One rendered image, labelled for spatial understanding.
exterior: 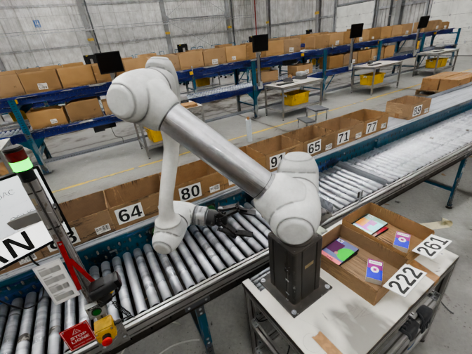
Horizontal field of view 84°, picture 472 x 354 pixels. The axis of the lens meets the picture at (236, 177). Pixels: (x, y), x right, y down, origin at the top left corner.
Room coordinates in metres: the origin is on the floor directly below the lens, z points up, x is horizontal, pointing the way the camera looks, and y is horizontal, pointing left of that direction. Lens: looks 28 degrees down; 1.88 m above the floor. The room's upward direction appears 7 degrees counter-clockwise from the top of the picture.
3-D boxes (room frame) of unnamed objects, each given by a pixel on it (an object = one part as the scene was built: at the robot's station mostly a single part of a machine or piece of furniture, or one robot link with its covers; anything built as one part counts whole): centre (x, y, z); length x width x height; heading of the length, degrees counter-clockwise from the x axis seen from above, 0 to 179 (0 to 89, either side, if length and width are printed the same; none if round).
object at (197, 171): (1.74, 0.34, 0.97); 0.39 x 0.29 x 0.17; 117
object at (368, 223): (1.25, -0.78, 0.78); 0.19 x 0.14 x 0.02; 119
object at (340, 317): (0.96, -0.55, 0.74); 1.00 x 0.58 x 0.03; 120
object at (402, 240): (1.09, -0.89, 0.77); 0.13 x 0.07 x 0.04; 142
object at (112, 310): (1.02, 0.76, 0.72); 0.52 x 0.05 x 0.05; 27
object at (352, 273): (0.98, -0.57, 0.80); 0.38 x 0.28 x 0.10; 32
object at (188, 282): (1.19, 0.41, 0.72); 0.52 x 0.05 x 0.05; 27
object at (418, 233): (1.16, -0.83, 0.80); 0.38 x 0.28 x 0.10; 29
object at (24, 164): (0.77, 0.65, 1.62); 0.05 x 0.05 x 0.06
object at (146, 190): (1.57, 0.69, 0.97); 0.39 x 0.29 x 0.17; 117
